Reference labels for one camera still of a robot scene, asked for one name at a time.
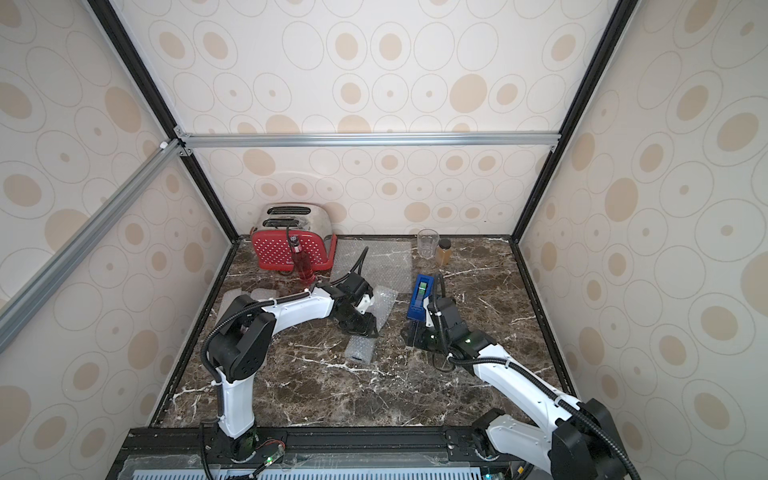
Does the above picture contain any blue tape dispenser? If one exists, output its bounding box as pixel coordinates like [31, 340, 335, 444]
[406, 274, 434, 322]

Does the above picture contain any red drink bottle back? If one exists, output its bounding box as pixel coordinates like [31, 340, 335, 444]
[288, 235, 316, 286]

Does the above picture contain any single bubble wrap sheet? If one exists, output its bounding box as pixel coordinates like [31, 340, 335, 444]
[216, 288, 242, 323]

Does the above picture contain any purple drink bottle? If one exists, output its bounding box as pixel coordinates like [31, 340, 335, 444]
[344, 336, 377, 364]

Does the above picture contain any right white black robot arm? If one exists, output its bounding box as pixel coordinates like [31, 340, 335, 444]
[402, 275, 640, 479]

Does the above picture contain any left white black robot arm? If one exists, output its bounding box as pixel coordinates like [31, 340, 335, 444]
[200, 249, 379, 463]

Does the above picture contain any brown spice jar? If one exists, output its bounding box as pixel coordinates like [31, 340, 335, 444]
[435, 238, 452, 267]

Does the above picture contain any clear drinking glass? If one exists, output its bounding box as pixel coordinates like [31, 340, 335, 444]
[417, 228, 440, 259]

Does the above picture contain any red perforated plastic basket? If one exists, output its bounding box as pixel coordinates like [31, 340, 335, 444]
[251, 228, 337, 272]

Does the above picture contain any silver toaster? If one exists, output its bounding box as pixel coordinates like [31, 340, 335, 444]
[251, 203, 333, 240]

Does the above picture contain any horizontal aluminium bar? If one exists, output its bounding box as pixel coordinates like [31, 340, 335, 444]
[173, 131, 561, 151]

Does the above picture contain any left diagonal aluminium bar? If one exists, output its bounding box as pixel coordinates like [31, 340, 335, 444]
[1, 139, 182, 350]

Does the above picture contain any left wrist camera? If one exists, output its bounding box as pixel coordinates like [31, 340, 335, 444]
[355, 293, 374, 314]

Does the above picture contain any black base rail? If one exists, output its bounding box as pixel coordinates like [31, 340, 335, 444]
[106, 423, 625, 480]

